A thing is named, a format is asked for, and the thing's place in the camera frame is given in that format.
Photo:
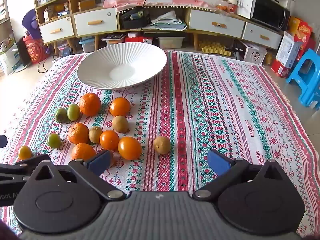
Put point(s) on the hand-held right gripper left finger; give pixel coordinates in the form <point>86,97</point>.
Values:
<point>100,161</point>

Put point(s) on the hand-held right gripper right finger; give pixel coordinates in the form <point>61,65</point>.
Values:
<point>220,161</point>

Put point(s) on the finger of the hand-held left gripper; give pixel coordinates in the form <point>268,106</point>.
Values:
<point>2,141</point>
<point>27,161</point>

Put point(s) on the small yellowish orange tomato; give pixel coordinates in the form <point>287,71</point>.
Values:
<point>25,152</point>

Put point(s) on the mandarin orange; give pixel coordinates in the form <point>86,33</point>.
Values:
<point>90,104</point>
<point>78,133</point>
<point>83,152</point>

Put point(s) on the green plum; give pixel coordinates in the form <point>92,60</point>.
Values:
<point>61,115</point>
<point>53,140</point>
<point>73,112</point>

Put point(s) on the white ribbed bowl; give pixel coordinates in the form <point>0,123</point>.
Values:
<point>100,67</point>

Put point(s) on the striped patterned tablecloth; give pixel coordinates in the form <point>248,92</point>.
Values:
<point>200,117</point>

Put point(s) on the white green printed bag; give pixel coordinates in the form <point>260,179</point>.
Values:
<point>8,57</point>

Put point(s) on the black flat panel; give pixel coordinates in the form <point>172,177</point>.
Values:
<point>23,53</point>

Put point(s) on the red printed bag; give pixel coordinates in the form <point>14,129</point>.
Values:
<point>35,50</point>

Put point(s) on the black tripod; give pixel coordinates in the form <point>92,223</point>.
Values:
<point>235,52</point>

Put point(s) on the phone on small tripod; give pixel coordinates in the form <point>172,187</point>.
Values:
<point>67,51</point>

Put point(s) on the white cardboard box black print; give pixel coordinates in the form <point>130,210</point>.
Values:
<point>255,53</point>

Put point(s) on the yellow egg tray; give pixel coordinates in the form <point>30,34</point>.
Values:
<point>213,48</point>

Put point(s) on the blue lidded plastic bin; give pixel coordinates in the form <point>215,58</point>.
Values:
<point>86,44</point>

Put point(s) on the small clear plastic bin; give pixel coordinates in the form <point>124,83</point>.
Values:
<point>115,43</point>

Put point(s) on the blue plastic stool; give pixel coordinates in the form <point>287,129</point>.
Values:
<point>307,77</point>

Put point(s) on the black flat box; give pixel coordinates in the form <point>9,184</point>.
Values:
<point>113,37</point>

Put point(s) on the purple toy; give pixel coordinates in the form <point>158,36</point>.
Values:
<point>30,20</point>

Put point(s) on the large clear plastic bin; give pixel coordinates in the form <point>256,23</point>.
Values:
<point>171,42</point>

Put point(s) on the white blue carton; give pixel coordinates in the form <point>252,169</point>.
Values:
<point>288,50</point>

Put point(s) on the small white box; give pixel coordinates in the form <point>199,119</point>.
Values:
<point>133,34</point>

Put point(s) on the wooden shelving rack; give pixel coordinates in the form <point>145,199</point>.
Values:
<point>2,7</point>

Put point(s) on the white carton on shelf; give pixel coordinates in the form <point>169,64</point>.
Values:
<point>46,15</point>

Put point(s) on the blue white tube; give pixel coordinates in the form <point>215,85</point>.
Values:
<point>62,13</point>

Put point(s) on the black storage case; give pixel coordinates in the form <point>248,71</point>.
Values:
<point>132,21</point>

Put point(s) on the low wooden TV cabinet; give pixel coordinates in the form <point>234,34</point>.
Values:
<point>187,20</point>

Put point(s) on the orange round object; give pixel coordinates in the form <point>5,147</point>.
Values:
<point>58,7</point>

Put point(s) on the stack of loose papers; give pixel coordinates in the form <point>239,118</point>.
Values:
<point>166,21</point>

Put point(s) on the red jar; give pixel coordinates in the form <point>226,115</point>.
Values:
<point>233,8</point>

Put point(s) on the red gift box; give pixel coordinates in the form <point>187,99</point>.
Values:
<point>307,33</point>

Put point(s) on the orange gift box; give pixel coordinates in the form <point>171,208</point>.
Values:
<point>296,25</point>

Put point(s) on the glass jar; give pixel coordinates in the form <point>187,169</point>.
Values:
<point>222,5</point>

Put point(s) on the brown cardboard box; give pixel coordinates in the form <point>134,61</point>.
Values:
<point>86,5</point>

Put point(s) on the black microwave oven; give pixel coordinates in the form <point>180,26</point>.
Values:
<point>270,12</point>

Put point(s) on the pink tasselled cloth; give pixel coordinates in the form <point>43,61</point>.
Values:
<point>175,0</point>

